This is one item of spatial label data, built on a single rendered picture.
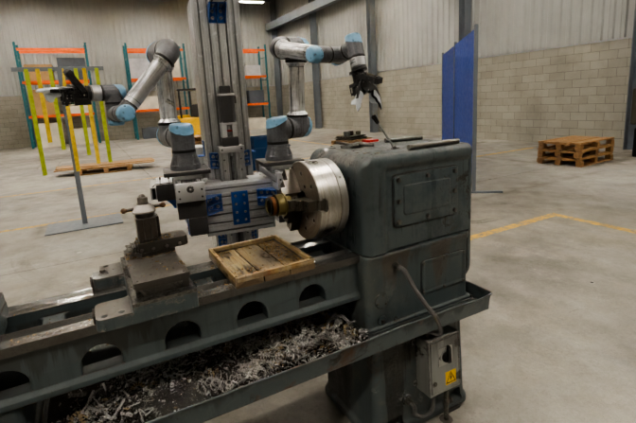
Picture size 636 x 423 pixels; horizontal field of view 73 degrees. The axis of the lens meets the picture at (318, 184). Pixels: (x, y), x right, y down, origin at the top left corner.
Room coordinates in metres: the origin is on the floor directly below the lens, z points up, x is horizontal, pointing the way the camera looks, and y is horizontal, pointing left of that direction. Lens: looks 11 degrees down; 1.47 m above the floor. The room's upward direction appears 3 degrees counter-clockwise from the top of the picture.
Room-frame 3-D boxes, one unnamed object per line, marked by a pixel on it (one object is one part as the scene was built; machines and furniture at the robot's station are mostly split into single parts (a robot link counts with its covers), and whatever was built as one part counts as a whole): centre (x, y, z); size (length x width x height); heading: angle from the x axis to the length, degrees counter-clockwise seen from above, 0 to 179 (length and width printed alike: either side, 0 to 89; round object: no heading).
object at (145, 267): (1.40, 0.59, 0.95); 0.43 x 0.17 x 0.05; 28
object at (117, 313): (1.36, 0.62, 0.90); 0.47 x 0.30 x 0.06; 28
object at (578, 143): (8.22, -5.05, 0.22); 1.25 x 0.86 x 0.44; 121
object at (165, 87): (2.27, 0.76, 1.54); 0.15 x 0.12 x 0.55; 41
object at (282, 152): (2.34, 0.21, 1.21); 0.15 x 0.15 x 0.10
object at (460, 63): (8.07, -2.64, 1.18); 4.12 x 0.80 x 2.35; 170
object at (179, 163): (2.17, 0.67, 1.21); 0.15 x 0.15 x 0.10
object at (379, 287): (1.88, -0.32, 0.43); 0.60 x 0.48 x 0.86; 118
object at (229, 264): (1.56, 0.24, 0.89); 0.36 x 0.30 x 0.04; 28
